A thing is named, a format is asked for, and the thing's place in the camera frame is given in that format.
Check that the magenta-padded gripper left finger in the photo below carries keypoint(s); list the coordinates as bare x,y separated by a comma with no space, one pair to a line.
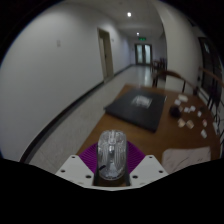
74,168

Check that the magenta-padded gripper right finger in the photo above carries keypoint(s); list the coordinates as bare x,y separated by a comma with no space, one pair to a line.
150,168

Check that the clear white computer mouse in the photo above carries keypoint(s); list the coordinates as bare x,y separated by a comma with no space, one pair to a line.
112,153

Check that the white marble-print mouse pad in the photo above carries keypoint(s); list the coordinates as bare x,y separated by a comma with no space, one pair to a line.
186,158

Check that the small tan card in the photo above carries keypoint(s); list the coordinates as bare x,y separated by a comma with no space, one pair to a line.
180,122
190,124

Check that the large black desk mat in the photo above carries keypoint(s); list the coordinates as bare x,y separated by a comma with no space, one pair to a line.
133,111

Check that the small black box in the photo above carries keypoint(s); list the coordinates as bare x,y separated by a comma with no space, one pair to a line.
175,111

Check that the small white and red card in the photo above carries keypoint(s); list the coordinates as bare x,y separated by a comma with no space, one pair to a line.
204,123

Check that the small white box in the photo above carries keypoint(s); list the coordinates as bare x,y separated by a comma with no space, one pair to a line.
182,97

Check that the curved wooden chair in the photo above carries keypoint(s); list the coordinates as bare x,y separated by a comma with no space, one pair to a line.
173,76

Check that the glazed double door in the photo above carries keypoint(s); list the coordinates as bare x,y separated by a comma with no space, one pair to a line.
143,54

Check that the dark window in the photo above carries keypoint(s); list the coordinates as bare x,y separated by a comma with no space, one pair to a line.
208,66

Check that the white side door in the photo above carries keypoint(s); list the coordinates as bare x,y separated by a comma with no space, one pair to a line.
106,55

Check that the green exit sign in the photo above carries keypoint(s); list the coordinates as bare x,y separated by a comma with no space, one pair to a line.
142,39

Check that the round ceiling light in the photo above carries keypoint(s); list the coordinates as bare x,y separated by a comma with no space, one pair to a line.
137,34
129,14

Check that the white wall switch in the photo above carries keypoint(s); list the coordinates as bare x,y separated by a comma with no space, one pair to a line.
58,42

